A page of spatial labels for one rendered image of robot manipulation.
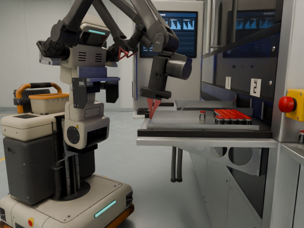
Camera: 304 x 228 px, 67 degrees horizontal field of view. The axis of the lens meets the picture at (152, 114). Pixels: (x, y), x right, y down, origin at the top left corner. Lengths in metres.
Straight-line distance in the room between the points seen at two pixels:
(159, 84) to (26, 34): 6.64
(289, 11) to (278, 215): 0.57
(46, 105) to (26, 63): 5.72
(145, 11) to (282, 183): 0.67
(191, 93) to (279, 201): 1.07
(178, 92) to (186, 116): 0.71
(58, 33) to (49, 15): 5.91
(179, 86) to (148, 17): 0.94
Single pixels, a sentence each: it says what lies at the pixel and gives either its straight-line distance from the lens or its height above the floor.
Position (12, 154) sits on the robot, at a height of 0.59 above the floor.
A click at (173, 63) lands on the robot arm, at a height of 1.10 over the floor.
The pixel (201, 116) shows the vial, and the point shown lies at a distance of 0.87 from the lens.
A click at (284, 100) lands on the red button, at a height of 1.01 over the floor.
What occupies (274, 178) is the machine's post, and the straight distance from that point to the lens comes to 0.77.
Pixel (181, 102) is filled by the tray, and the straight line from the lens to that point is 1.30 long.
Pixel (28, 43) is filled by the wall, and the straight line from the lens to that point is 7.21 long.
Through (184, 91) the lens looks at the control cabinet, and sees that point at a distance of 1.67.
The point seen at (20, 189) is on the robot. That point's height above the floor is 0.38.
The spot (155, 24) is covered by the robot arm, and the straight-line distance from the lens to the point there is 0.76.
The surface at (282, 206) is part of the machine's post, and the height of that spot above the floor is 0.69.
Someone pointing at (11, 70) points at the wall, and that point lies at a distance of 7.46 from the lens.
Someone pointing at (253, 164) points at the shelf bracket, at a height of 0.77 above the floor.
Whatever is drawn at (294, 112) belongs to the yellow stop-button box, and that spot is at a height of 0.98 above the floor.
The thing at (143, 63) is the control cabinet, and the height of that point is 1.13.
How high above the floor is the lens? 1.07
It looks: 10 degrees down
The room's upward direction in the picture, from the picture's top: straight up
